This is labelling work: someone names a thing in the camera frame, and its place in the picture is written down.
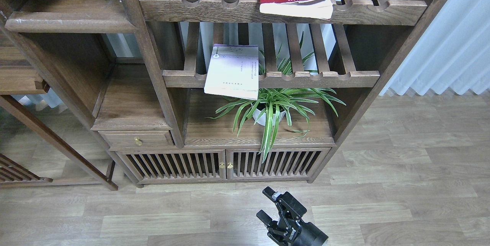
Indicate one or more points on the wooden side rack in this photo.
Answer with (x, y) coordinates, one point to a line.
(19, 77)

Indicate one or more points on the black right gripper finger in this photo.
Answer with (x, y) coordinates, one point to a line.
(286, 203)
(265, 218)

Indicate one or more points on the white plant pot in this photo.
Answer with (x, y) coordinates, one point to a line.
(261, 120)

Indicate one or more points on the dark wooden bookshelf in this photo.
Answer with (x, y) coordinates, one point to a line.
(135, 68)

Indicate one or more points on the white purple book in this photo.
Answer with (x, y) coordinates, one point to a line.
(233, 71)

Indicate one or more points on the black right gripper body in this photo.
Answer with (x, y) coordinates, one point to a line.
(291, 230)

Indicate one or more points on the brass drawer knob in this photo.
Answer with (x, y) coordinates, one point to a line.
(138, 141)

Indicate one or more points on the green spider plant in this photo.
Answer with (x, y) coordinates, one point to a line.
(290, 99)

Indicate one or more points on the white pleated curtain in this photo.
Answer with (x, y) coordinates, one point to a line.
(453, 54)

